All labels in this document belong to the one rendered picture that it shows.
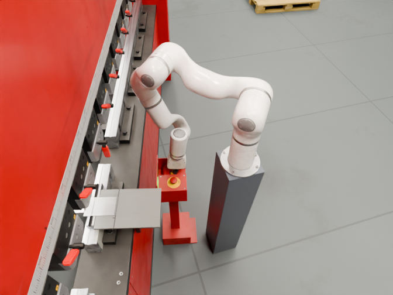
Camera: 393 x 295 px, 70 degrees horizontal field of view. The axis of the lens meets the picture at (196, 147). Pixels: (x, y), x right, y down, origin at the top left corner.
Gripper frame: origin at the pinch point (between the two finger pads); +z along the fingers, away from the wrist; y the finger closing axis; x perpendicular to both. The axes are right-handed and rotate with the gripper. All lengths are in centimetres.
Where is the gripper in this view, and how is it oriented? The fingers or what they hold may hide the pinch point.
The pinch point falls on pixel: (175, 170)
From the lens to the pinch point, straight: 161.4
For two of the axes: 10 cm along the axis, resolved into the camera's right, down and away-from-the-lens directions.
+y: 9.9, 0.2, 1.3
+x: -0.7, -7.8, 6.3
